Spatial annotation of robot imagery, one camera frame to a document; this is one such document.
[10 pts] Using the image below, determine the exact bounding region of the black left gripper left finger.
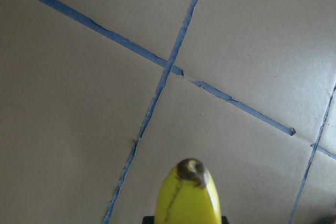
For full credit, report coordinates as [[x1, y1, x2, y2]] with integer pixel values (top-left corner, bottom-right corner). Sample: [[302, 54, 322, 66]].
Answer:
[[142, 216, 155, 224]]

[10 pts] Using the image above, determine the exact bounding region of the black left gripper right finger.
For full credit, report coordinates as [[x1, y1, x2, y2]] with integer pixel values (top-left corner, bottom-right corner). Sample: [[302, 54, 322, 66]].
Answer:
[[222, 216, 228, 224]]

